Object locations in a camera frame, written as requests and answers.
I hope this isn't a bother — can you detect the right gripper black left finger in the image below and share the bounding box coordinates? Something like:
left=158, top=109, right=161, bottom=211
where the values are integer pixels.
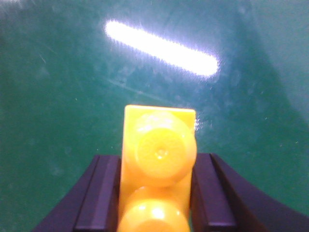
left=33, top=155, right=121, bottom=232

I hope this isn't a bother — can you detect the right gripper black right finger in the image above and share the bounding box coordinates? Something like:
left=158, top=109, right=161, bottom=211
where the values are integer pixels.
left=190, top=153, right=309, bottom=232

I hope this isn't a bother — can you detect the yellow toy brick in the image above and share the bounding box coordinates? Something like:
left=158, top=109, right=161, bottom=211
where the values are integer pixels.
left=117, top=105, right=197, bottom=232

